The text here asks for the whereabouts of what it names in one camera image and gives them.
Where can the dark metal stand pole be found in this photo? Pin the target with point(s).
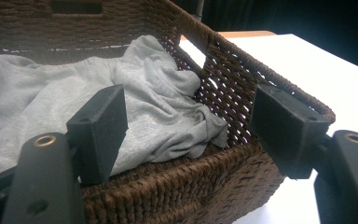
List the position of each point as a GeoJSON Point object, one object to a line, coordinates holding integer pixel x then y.
{"type": "Point", "coordinates": [199, 9]}

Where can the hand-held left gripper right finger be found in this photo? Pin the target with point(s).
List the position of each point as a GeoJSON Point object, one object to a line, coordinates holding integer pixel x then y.
{"type": "Point", "coordinates": [287, 130]}

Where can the grey cloth garment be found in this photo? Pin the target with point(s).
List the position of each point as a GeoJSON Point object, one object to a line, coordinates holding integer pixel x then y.
{"type": "Point", "coordinates": [155, 102]}

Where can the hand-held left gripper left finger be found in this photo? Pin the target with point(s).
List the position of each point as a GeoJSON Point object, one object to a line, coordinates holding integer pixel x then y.
{"type": "Point", "coordinates": [99, 130]}

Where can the brown woven basket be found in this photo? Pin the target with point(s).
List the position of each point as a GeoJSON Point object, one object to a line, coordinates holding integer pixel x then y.
{"type": "Point", "coordinates": [183, 193]}

